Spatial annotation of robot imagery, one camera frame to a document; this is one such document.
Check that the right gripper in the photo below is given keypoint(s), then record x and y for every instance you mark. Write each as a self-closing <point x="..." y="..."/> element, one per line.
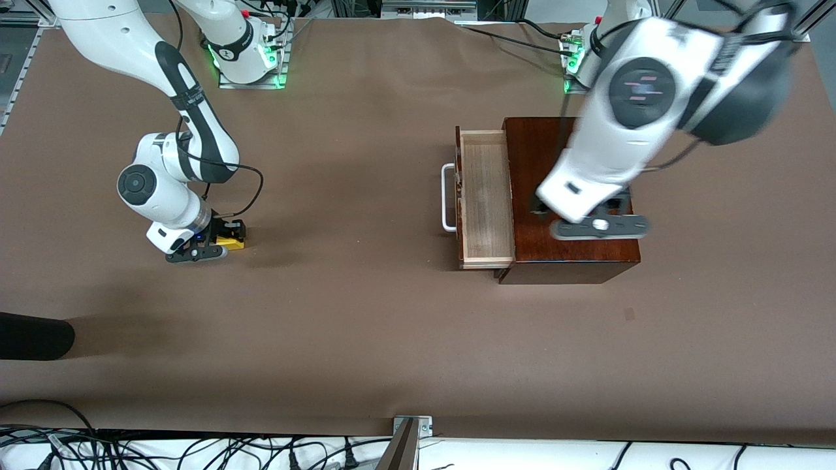
<point x="221" y="228"/>

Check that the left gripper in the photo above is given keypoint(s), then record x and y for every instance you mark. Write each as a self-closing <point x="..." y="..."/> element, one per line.
<point x="618" y="199"/>

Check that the yellow block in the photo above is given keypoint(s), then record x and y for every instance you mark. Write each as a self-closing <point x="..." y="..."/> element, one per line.
<point x="230" y="243"/>

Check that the light wood drawer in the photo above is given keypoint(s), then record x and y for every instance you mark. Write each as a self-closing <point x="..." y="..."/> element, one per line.
<point x="486" y="196"/>

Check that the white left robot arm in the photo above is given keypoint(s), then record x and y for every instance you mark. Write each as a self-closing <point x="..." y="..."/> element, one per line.
<point x="643" y="91"/>

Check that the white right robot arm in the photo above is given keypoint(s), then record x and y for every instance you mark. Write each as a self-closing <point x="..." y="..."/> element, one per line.
<point x="111" y="32"/>

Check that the dark wooden drawer box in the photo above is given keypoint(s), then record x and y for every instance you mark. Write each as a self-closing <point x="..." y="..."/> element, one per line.
<point x="588" y="271"/>

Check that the brown paper table cover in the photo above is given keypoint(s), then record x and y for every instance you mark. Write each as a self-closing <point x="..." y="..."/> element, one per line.
<point x="392" y="326"/>

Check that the black cylinder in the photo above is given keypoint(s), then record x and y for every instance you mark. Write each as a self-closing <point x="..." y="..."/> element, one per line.
<point x="32" y="336"/>

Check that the grey aluminium bar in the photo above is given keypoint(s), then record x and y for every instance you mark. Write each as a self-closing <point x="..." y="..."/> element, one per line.
<point x="400" y="450"/>

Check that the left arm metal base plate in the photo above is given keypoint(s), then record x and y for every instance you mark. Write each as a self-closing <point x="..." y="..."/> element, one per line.
<point x="568" y="88"/>

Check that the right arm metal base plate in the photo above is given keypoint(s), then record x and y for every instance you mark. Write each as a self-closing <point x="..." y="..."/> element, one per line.
<point x="228" y="83"/>

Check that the aluminium frame beam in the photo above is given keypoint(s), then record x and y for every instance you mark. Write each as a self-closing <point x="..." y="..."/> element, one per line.
<point x="424" y="9"/>

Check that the aluminium edge rail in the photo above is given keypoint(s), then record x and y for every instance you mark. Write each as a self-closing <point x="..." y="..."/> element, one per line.
<point x="19" y="78"/>

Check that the silver metal bracket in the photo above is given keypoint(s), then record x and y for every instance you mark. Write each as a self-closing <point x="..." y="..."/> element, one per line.
<point x="424" y="427"/>

